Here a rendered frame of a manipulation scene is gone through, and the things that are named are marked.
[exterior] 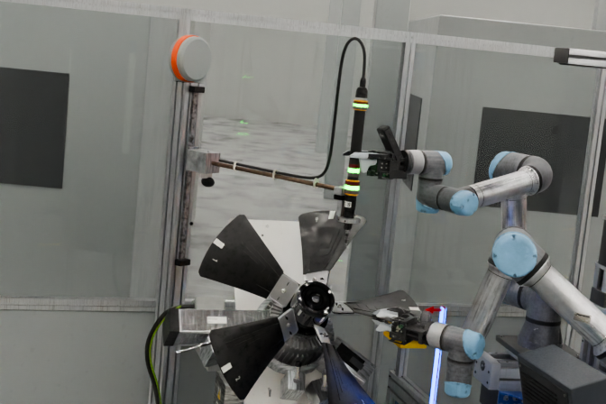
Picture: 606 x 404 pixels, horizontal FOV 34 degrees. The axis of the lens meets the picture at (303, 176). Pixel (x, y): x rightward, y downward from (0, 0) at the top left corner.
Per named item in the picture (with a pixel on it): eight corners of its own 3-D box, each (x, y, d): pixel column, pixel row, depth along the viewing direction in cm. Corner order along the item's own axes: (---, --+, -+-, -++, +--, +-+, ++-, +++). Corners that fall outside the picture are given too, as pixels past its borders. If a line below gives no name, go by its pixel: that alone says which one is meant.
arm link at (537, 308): (546, 324, 325) (550, 283, 323) (514, 312, 335) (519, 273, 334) (569, 320, 332) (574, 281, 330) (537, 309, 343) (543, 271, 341)
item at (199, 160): (182, 171, 337) (184, 146, 335) (197, 170, 342) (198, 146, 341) (204, 176, 330) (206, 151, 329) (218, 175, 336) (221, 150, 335)
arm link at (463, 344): (472, 365, 274) (475, 335, 273) (437, 355, 281) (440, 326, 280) (484, 360, 281) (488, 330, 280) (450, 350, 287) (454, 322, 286)
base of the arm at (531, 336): (549, 339, 343) (554, 311, 342) (570, 353, 329) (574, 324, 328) (509, 338, 340) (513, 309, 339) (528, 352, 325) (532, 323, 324)
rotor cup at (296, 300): (274, 300, 304) (285, 282, 293) (315, 288, 310) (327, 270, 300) (293, 343, 298) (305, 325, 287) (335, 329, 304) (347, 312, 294)
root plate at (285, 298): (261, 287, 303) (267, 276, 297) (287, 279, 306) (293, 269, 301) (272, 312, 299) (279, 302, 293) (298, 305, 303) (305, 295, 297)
